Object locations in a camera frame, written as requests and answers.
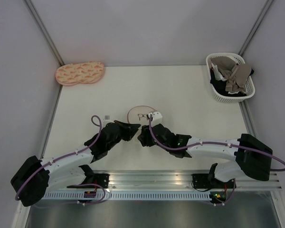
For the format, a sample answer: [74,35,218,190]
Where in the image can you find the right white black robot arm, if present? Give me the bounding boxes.
[137,124,273,188]

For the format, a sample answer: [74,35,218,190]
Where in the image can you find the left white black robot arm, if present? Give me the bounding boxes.
[10,120,141,207]

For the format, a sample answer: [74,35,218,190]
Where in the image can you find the pink carrot print bra case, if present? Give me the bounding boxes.
[55,61,105,86]

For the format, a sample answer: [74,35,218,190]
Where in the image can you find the beige bra in basket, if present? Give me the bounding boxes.
[210,56,252,95]

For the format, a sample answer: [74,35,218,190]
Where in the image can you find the black garment in basket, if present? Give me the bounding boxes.
[209,62,255,97]

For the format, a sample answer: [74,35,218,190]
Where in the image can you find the white garment in basket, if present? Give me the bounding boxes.
[211,63,226,81]

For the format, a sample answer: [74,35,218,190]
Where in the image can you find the white plastic basket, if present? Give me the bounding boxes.
[206,53,255,103]

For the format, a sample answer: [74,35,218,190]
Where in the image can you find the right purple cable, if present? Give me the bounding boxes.
[149,116,285,172]

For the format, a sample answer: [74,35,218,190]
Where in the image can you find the purple cable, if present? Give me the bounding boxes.
[149,116,285,172]
[15,115,107,209]

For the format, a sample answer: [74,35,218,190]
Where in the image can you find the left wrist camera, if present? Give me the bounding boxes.
[104,115,113,125]

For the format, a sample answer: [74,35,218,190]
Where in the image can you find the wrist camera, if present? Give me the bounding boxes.
[104,115,113,125]
[147,111,162,126]

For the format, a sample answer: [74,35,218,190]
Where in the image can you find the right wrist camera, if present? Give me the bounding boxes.
[147,111,162,126]

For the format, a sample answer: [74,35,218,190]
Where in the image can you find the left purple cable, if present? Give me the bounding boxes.
[15,115,107,209]

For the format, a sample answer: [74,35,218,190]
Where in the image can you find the aluminium mounting rail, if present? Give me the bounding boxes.
[94,170,282,191]

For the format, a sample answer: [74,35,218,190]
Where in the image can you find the white slotted cable duct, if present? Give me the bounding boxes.
[43,190,211,201]

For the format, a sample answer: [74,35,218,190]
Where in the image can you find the left aluminium corner post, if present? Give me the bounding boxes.
[23,0,65,66]

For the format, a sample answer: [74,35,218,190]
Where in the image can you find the aluminium corner post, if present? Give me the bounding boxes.
[23,0,65,66]
[238,0,275,56]

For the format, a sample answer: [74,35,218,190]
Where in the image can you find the right aluminium corner post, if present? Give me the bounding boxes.
[238,0,275,56]

